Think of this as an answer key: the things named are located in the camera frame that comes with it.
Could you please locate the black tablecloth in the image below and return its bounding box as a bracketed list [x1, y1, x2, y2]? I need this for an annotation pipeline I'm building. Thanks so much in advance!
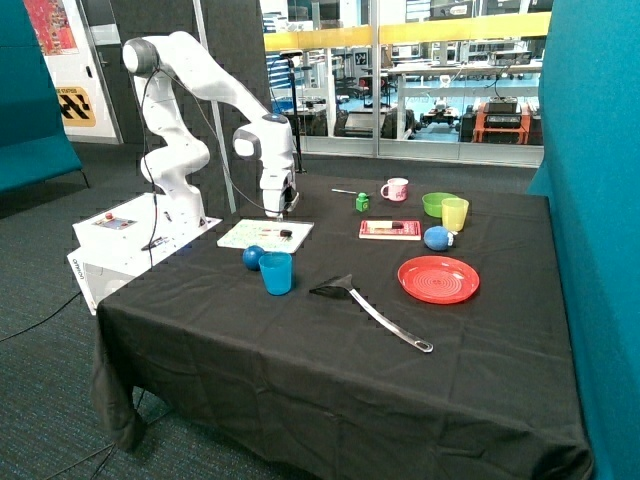
[91, 174, 595, 479]

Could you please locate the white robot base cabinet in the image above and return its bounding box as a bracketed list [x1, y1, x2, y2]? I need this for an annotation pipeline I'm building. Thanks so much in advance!
[67, 193, 220, 314]

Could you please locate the yellow highlighter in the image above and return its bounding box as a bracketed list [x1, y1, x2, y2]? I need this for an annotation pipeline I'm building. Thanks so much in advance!
[367, 221, 404, 230]

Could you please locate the green plastic bowl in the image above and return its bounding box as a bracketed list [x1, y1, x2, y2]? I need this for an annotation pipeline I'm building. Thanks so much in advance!
[422, 192, 457, 218]

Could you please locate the black marker pen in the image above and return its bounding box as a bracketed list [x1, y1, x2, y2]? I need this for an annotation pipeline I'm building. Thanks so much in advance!
[141, 237, 168, 251]

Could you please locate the yellow plastic cup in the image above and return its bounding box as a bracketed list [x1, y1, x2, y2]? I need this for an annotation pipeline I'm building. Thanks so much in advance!
[441, 197, 469, 232]

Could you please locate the green toy block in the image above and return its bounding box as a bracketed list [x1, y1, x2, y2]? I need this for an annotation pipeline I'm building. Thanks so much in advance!
[355, 192, 370, 212]

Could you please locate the white pen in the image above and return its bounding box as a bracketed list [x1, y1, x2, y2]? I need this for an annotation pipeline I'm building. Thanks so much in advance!
[331, 188, 358, 195]

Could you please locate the teal partition wall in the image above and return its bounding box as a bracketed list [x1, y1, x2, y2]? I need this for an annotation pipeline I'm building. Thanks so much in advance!
[529, 1, 639, 479]

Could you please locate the teal sofa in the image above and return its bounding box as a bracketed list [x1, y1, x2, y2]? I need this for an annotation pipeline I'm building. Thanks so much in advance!
[0, 1, 83, 193]

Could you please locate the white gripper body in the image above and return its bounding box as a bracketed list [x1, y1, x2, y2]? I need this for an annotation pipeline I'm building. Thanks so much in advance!
[260, 174, 299, 218]

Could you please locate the small blue ball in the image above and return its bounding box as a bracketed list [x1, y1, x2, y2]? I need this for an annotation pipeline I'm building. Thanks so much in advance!
[242, 245, 265, 271]

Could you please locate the pink mug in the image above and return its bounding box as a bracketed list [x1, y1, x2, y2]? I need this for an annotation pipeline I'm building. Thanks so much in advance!
[380, 177, 409, 202]

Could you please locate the red plastic plate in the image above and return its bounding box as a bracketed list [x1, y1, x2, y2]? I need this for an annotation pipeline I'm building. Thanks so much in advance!
[397, 255, 480, 305]

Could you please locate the red book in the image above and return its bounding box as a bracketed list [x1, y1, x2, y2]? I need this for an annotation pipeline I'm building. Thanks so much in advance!
[358, 220, 422, 241]

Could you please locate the blue plastic cup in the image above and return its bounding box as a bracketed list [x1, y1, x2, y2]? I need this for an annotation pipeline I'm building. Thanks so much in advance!
[259, 252, 294, 296]

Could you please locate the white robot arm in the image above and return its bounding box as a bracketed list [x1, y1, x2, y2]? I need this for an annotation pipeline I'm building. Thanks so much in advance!
[123, 31, 299, 227]

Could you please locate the black spatula with metal handle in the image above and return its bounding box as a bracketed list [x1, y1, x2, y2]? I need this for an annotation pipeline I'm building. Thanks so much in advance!
[309, 274, 434, 354]

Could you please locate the blue soft ball with tag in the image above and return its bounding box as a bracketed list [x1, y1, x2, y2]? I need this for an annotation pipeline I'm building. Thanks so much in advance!
[423, 226, 458, 252]

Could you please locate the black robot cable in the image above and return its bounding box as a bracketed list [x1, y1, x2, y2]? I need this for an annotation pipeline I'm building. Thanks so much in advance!
[139, 69, 274, 271]

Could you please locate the green composition notebook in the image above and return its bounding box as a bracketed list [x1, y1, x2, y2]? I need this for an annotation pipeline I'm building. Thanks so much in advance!
[217, 219, 314, 254]

